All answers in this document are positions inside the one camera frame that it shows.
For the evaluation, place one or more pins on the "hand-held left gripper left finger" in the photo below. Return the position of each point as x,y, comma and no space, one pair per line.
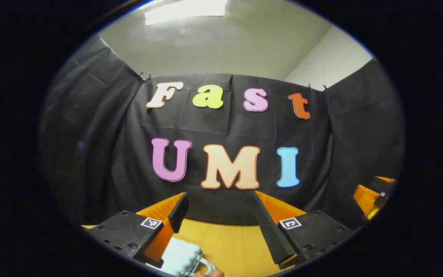
179,213

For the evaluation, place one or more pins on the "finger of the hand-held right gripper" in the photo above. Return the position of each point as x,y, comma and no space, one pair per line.
379,188

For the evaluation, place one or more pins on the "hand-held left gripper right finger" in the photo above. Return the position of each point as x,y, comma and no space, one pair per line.
269,234

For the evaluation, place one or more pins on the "light blue suitcase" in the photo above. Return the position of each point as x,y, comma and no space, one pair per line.
181,256

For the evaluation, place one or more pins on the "black backdrop cloth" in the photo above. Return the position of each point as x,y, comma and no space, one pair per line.
102,154

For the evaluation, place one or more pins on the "ceiling light panel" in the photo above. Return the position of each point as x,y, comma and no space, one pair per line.
185,11

